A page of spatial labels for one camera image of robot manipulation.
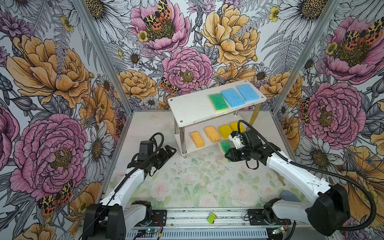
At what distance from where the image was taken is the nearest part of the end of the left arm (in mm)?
609

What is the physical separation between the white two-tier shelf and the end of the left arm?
102 millimetres

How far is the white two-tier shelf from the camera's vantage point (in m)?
0.74
